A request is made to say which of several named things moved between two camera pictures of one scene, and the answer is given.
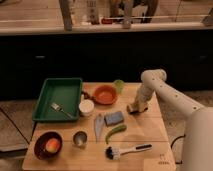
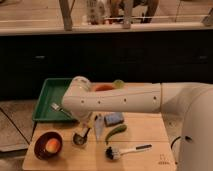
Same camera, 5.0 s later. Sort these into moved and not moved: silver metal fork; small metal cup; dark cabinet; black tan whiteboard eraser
Moved: black tan whiteboard eraser
Not moved: silver metal fork; small metal cup; dark cabinet
